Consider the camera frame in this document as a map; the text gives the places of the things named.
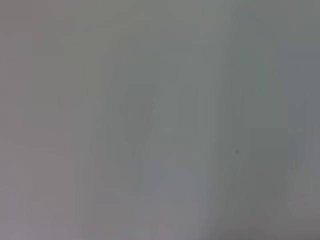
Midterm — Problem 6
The white tablecloth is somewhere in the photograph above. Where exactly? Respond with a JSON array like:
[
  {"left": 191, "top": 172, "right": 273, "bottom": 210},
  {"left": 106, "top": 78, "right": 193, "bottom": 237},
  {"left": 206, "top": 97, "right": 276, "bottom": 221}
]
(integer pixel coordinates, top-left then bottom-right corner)
[{"left": 0, "top": 0, "right": 320, "bottom": 240}]

